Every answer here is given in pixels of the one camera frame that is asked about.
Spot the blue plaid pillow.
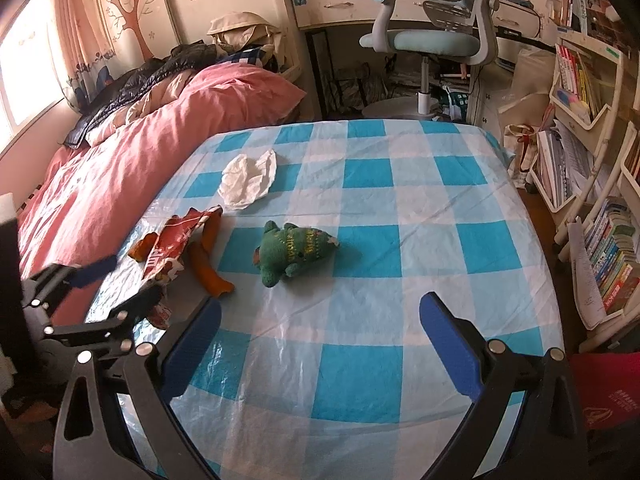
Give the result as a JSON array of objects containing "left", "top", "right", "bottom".
[{"left": 217, "top": 45, "right": 281, "bottom": 73}]

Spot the red bag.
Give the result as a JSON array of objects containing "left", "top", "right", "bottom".
[{"left": 570, "top": 352, "right": 640, "bottom": 431}]

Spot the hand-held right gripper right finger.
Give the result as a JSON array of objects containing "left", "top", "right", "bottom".
[{"left": 419, "top": 291, "right": 588, "bottom": 480}]

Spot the window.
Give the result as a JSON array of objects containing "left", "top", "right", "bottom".
[{"left": 0, "top": 0, "right": 66, "bottom": 161}]

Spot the white tissue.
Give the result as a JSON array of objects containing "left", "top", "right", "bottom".
[{"left": 217, "top": 149, "right": 278, "bottom": 211}]

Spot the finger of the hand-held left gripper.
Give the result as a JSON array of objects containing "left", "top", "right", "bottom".
[
  {"left": 50, "top": 285, "right": 166, "bottom": 356},
  {"left": 22, "top": 255, "right": 118, "bottom": 333}
]

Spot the pink quilt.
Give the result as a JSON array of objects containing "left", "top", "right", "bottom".
[{"left": 17, "top": 62, "right": 308, "bottom": 326}]

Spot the black mesh bag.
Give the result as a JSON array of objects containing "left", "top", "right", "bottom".
[{"left": 322, "top": 62, "right": 373, "bottom": 113}]

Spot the white desk with drawers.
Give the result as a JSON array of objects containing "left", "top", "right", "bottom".
[{"left": 287, "top": 0, "right": 546, "bottom": 116}]

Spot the cream blanket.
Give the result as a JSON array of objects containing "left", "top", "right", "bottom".
[{"left": 87, "top": 71, "right": 198, "bottom": 143}]

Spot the dark puffer jacket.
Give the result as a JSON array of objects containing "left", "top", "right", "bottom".
[{"left": 65, "top": 42, "right": 271, "bottom": 148}]

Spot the red snack wrapper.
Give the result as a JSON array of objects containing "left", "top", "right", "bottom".
[{"left": 141, "top": 206, "right": 223, "bottom": 331}]

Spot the long orange peel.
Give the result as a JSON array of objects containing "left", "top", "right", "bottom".
[{"left": 189, "top": 208, "right": 235, "bottom": 301}]

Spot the pink curtain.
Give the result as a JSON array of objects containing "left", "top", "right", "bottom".
[{"left": 47, "top": 0, "right": 118, "bottom": 111}]

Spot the blue checked tablecloth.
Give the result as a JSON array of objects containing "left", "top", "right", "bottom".
[{"left": 82, "top": 119, "right": 566, "bottom": 480}]

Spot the green plush toy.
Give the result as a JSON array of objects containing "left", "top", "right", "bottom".
[{"left": 252, "top": 220, "right": 341, "bottom": 288}]

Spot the grey blue desk chair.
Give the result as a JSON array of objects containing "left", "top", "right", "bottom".
[{"left": 344, "top": 0, "right": 506, "bottom": 121}]

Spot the white book rack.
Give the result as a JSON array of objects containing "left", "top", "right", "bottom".
[{"left": 530, "top": 35, "right": 640, "bottom": 356}]

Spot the row of books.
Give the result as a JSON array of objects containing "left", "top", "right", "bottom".
[{"left": 582, "top": 200, "right": 640, "bottom": 311}]

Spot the white tote bag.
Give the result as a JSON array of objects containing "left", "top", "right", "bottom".
[{"left": 502, "top": 122, "right": 543, "bottom": 193}]

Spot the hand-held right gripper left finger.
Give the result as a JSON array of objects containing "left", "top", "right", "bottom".
[{"left": 52, "top": 297, "right": 223, "bottom": 480}]

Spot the beige tote bag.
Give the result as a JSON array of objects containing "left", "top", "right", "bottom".
[{"left": 497, "top": 47, "right": 556, "bottom": 126}]

